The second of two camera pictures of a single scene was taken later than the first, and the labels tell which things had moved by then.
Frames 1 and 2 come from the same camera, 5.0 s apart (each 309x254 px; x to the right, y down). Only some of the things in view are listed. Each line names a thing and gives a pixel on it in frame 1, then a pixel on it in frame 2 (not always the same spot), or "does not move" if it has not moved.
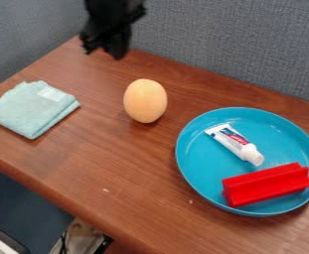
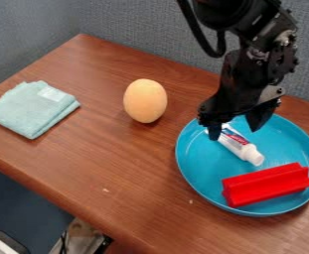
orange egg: x=144 y=100 does not move
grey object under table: x=80 y=239 does not move
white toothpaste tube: x=234 y=141 does not move
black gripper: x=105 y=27 -> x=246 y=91
